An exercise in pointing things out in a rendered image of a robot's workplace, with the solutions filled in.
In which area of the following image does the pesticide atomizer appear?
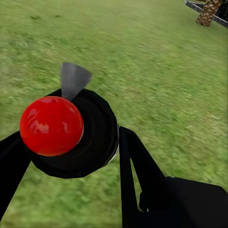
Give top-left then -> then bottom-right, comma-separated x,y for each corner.
19,62 -> 119,179

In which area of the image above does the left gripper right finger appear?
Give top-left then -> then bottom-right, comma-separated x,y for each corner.
118,127 -> 199,228

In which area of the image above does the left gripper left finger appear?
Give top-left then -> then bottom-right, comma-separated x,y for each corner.
0,131 -> 31,221

